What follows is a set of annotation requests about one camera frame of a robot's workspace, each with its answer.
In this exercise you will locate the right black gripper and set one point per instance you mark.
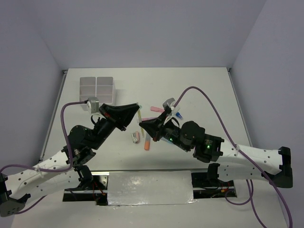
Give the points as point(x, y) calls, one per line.
point(154, 127)

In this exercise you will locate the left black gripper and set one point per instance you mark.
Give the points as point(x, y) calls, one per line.
point(124, 114)

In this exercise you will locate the orange capped pen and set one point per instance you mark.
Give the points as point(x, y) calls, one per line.
point(147, 142)

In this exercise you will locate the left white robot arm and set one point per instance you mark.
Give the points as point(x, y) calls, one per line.
point(66, 169)

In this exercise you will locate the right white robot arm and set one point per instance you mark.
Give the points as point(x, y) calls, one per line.
point(226, 161)

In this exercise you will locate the purple pink highlighter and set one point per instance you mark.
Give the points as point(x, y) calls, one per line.
point(147, 118)

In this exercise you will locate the pink correction tape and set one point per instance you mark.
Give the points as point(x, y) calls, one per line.
point(156, 109)

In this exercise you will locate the small pink stapler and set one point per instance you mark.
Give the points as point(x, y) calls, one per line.
point(135, 137)

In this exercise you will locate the right white divided container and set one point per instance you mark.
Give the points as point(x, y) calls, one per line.
point(105, 90)

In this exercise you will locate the white divided container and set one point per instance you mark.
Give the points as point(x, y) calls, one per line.
point(105, 90)
point(87, 88)

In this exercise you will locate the left white divided container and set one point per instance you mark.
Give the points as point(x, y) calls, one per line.
point(87, 88)

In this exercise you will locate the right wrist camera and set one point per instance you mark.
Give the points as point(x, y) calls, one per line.
point(169, 103)

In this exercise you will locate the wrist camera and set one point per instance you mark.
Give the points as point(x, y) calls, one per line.
point(169, 103)
point(92, 105)

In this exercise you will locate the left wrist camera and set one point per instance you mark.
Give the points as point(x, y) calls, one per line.
point(92, 105)

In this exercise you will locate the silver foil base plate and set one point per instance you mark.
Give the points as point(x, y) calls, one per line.
point(150, 188)

